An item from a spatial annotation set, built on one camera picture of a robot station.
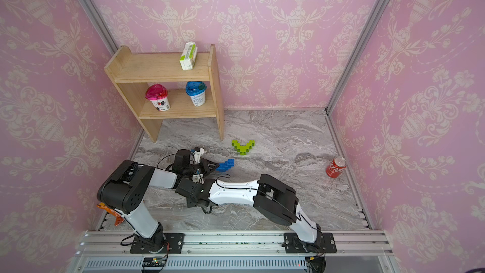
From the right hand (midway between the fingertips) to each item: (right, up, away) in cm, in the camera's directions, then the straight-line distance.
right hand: (193, 200), depth 82 cm
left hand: (+10, +12, +10) cm, 18 cm away
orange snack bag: (-29, -6, -4) cm, 30 cm away
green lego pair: (+18, +22, +20) cm, 34 cm away
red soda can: (+64, +14, +3) cm, 66 cm away
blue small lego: (+16, +15, +7) cm, 23 cm away
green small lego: (+26, +23, +20) cm, 40 cm away
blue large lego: (+12, +12, +9) cm, 19 cm away
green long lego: (+22, +20, +18) cm, 34 cm away
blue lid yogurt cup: (0, +49, +5) cm, 49 cm away
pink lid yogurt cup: (-16, +47, +1) cm, 49 cm away
